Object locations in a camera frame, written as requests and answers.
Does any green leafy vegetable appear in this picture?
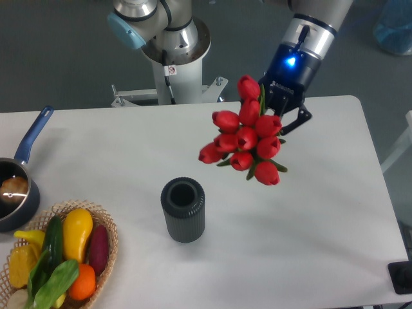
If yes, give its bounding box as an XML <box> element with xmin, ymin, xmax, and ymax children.
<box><xmin>24</xmin><ymin>250</ymin><xmax>79</xmax><ymax>308</ymax></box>

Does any large yellow squash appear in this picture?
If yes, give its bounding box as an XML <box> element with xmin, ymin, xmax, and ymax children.
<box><xmin>62</xmin><ymin>209</ymin><xmax>93</xmax><ymax>263</ymax></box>

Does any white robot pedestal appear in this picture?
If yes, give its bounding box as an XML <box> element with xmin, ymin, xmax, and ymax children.
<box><xmin>112</xmin><ymin>17</ymin><xmax>229</xmax><ymax>108</ymax></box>

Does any yellow corn cob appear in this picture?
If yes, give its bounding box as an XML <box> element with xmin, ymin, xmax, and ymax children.
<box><xmin>9</xmin><ymin>244</ymin><xmax>41</xmax><ymax>288</ymax></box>

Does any green cucumber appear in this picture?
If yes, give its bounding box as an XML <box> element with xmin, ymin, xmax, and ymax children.
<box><xmin>41</xmin><ymin>216</ymin><xmax>63</xmax><ymax>275</ymax></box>

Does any red tulip bouquet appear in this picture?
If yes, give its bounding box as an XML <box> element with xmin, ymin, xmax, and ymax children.
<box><xmin>198</xmin><ymin>75</ymin><xmax>287</xmax><ymax>185</ymax></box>

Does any orange fruit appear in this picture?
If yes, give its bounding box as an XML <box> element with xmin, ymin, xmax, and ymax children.
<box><xmin>69</xmin><ymin>264</ymin><xmax>97</xmax><ymax>301</ymax></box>

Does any white garlic bulb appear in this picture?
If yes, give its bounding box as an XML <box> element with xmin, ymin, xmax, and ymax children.
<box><xmin>6</xmin><ymin>289</ymin><xmax>28</xmax><ymax>309</ymax></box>

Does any brown food in pan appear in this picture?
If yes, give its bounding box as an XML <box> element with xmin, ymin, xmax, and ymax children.
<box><xmin>1</xmin><ymin>176</ymin><xmax>28</xmax><ymax>204</ymax></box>

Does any woven wicker basket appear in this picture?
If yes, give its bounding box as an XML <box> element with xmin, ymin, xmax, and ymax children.
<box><xmin>1</xmin><ymin>200</ymin><xmax>118</xmax><ymax>308</ymax></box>

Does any black device at edge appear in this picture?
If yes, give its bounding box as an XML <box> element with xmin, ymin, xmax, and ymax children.
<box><xmin>388</xmin><ymin>261</ymin><xmax>411</xmax><ymax>295</ymax></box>

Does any blue handled saucepan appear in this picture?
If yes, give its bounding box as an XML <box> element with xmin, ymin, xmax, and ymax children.
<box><xmin>1</xmin><ymin>106</ymin><xmax>54</xmax><ymax>232</ymax></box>

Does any dark grey ribbed vase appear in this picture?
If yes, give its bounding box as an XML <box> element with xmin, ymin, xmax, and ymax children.
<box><xmin>160</xmin><ymin>177</ymin><xmax>205</xmax><ymax>243</ymax></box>

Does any white frame at right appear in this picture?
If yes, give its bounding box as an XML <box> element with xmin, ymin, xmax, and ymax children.
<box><xmin>380</xmin><ymin>110</ymin><xmax>411</xmax><ymax>174</ymax></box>

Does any blue translucent container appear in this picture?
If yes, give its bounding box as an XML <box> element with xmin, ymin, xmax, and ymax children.
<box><xmin>373</xmin><ymin>1</ymin><xmax>411</xmax><ymax>56</ymax></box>

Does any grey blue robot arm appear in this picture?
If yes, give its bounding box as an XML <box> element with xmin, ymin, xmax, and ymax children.
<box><xmin>107</xmin><ymin>1</ymin><xmax>351</xmax><ymax>135</ymax></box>

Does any purple sweet potato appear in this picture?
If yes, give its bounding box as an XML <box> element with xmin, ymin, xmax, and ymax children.
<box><xmin>88</xmin><ymin>225</ymin><xmax>109</xmax><ymax>276</ymax></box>

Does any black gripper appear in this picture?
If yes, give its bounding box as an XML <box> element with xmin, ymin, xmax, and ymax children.
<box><xmin>258</xmin><ymin>44</ymin><xmax>321</xmax><ymax>135</ymax></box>

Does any yellow banana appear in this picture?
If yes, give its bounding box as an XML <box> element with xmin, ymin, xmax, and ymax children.
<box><xmin>13</xmin><ymin>229</ymin><xmax>68</xmax><ymax>309</ymax></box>

